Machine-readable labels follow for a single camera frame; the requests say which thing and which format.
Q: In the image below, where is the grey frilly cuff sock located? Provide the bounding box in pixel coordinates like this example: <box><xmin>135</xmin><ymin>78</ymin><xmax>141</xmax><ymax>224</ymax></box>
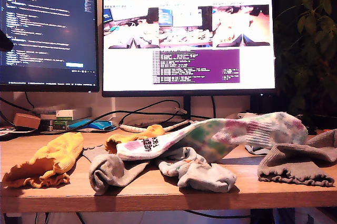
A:
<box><xmin>82</xmin><ymin>144</ymin><xmax>151</xmax><ymax>196</ymax></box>
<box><xmin>257</xmin><ymin>128</ymin><xmax>337</xmax><ymax>188</ymax></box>

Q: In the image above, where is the yellow ribbed frilly sock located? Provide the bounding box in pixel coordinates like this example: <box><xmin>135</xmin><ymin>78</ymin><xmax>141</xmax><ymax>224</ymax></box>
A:
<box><xmin>2</xmin><ymin>131</ymin><xmax>85</xmax><ymax>189</ymax></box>
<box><xmin>104</xmin><ymin>124</ymin><xmax>166</xmax><ymax>155</ymax></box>

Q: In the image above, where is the pastel tie-dye sock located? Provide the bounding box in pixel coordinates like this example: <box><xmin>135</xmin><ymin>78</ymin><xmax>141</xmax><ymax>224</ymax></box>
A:
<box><xmin>115</xmin><ymin>111</ymin><xmax>309</xmax><ymax>164</ymax></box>

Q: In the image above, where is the pale toucan print sock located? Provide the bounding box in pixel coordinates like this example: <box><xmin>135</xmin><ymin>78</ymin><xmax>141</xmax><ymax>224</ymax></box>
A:
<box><xmin>157</xmin><ymin>146</ymin><xmax>237</xmax><ymax>194</ymax></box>
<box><xmin>244</xmin><ymin>144</ymin><xmax>272</xmax><ymax>156</ymax></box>

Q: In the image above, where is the dark code monitor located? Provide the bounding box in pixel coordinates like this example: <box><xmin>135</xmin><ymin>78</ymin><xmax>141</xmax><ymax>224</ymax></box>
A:
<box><xmin>0</xmin><ymin>0</ymin><xmax>100</xmax><ymax>93</ymax></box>

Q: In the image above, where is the white and green box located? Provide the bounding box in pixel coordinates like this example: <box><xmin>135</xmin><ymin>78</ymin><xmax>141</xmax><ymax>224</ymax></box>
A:
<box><xmin>55</xmin><ymin>109</ymin><xmax>77</xmax><ymax>121</ymax></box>

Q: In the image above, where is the dark green box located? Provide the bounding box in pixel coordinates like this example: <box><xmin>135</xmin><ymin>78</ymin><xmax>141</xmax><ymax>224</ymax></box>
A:
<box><xmin>41</xmin><ymin>119</ymin><xmax>70</xmax><ymax>132</ymax></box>

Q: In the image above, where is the white screen monitor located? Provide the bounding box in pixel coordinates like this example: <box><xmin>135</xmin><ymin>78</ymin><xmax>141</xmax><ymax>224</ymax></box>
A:
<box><xmin>101</xmin><ymin>0</ymin><xmax>276</xmax><ymax>98</ymax></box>

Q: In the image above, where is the black monitor stand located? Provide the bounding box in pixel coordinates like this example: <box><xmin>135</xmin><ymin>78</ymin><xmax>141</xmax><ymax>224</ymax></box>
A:
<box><xmin>183</xmin><ymin>96</ymin><xmax>192</xmax><ymax>121</ymax></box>

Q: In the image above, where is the green leafy houseplant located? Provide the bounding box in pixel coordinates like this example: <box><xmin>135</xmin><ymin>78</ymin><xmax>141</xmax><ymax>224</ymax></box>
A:
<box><xmin>273</xmin><ymin>0</ymin><xmax>337</xmax><ymax>130</ymax></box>

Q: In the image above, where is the black monitor cable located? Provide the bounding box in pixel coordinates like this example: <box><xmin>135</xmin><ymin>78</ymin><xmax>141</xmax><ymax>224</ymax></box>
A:
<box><xmin>210</xmin><ymin>96</ymin><xmax>217</xmax><ymax>118</ymax></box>
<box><xmin>0</xmin><ymin>97</ymin><xmax>33</xmax><ymax>112</ymax></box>
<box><xmin>24</xmin><ymin>91</ymin><xmax>35</xmax><ymax>109</ymax></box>

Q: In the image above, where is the white braided cable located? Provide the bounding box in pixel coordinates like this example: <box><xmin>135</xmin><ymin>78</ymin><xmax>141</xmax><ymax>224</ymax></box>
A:
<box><xmin>120</xmin><ymin>119</ymin><xmax>191</xmax><ymax>133</ymax></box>

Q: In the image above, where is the long black desk cable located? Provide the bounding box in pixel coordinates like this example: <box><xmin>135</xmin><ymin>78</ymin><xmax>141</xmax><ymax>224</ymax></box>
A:
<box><xmin>68</xmin><ymin>110</ymin><xmax>213</xmax><ymax>131</ymax></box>

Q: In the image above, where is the looped black desk cable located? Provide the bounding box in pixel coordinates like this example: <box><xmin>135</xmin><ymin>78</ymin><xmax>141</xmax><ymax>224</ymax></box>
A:
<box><xmin>118</xmin><ymin>99</ymin><xmax>183</xmax><ymax>125</ymax></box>

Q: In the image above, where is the black cable under table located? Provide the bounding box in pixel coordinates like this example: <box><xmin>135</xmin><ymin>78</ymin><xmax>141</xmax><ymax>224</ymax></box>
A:
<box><xmin>184</xmin><ymin>209</ymin><xmax>252</xmax><ymax>219</ymax></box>

